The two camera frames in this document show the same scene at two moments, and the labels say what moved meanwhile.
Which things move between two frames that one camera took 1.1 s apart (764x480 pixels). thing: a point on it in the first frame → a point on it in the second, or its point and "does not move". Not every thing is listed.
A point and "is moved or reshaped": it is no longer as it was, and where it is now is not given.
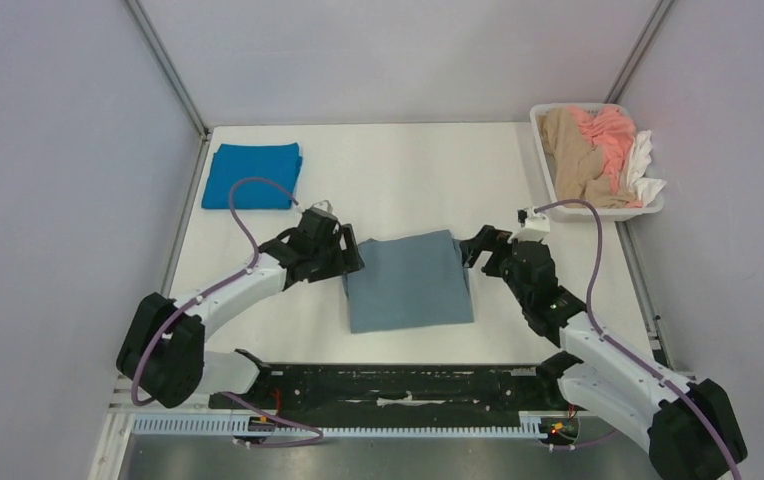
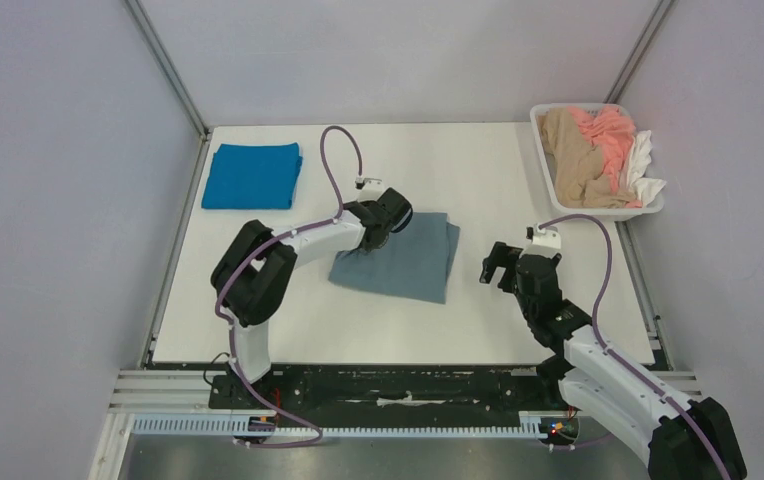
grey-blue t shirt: x=409 y=281 is moved or reshaped
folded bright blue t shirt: x=278 y=163 does not move
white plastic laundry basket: x=549 y=172 does not move
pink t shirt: x=613 y=131 does not move
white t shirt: x=643 y=187 does not move
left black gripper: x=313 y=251 → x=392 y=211
